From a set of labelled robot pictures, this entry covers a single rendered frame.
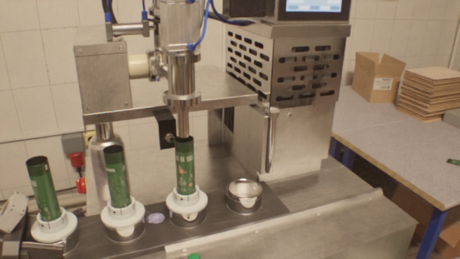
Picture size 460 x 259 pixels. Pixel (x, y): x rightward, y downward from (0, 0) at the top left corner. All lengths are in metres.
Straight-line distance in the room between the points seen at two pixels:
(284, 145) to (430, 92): 1.43
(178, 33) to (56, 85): 1.61
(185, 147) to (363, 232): 0.35
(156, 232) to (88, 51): 0.32
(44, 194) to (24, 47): 1.52
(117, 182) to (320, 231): 0.36
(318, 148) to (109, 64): 0.46
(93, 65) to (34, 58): 1.45
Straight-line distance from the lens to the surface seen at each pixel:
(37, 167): 0.53
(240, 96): 0.65
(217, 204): 0.66
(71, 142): 2.08
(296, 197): 0.71
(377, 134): 1.78
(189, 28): 0.47
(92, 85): 0.59
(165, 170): 0.79
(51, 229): 0.58
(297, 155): 0.73
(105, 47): 0.57
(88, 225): 0.65
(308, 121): 0.71
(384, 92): 2.25
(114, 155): 0.52
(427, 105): 2.07
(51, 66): 2.01
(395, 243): 0.72
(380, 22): 2.81
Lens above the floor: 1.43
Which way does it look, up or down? 24 degrees down
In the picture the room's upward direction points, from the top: 1 degrees clockwise
